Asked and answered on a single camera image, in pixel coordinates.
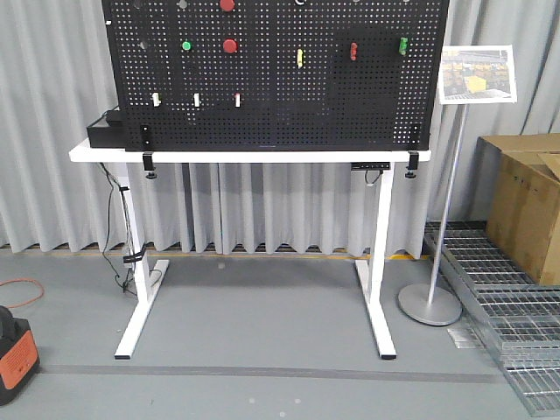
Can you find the desk height control panel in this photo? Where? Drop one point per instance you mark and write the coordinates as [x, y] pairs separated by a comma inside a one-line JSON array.
[[370, 166]]

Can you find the left black desk clamp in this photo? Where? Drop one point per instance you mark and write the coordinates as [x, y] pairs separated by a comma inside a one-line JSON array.
[[148, 165]]

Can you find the black desk clamp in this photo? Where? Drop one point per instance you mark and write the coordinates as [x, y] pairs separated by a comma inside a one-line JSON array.
[[411, 168], [148, 165]]

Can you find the right black desk clamp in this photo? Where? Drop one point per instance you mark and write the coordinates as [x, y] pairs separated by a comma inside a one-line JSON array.
[[411, 168]]

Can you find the black perforated pegboard panel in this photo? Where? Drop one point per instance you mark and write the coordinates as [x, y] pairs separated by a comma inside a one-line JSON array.
[[330, 104]]

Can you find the lower red mushroom button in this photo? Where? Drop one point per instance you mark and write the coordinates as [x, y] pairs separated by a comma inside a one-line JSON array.
[[230, 46]]

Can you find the red mushroom button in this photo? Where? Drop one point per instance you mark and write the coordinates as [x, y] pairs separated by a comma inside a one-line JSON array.
[[230, 46], [227, 5]]

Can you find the black box on desk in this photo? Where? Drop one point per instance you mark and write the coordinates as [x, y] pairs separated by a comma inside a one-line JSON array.
[[108, 131]]

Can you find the upper red mushroom button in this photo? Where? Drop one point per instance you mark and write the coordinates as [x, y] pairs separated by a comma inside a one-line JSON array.
[[227, 5]]

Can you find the silver sign stand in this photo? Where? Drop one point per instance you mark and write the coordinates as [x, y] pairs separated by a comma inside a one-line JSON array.
[[468, 74]]

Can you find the brown cardboard box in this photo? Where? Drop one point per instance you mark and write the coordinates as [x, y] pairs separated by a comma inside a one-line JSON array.
[[524, 217]]

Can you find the metal floor grating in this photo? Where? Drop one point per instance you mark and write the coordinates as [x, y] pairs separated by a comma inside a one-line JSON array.
[[515, 319]]

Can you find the orange black power unit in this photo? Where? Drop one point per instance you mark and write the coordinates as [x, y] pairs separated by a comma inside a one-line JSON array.
[[19, 355]]

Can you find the white green rocker switch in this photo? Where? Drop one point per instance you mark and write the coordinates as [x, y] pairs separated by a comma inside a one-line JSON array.
[[197, 100]]

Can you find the white standing desk frame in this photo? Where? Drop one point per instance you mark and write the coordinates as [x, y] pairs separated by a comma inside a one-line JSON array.
[[149, 279]]

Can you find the white rocker switch left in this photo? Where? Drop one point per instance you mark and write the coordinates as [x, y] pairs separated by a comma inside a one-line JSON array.
[[156, 100]]

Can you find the red toggle switch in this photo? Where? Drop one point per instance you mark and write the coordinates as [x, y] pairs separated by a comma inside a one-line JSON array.
[[353, 51]]

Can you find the green toggle switch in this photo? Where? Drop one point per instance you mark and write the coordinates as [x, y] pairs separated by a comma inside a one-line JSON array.
[[403, 46]]

